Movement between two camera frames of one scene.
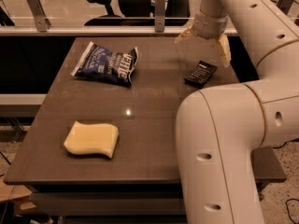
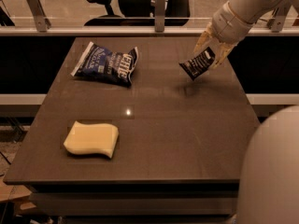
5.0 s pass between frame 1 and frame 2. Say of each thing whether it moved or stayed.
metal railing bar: stayed
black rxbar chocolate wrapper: moved
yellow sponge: stayed
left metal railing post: stayed
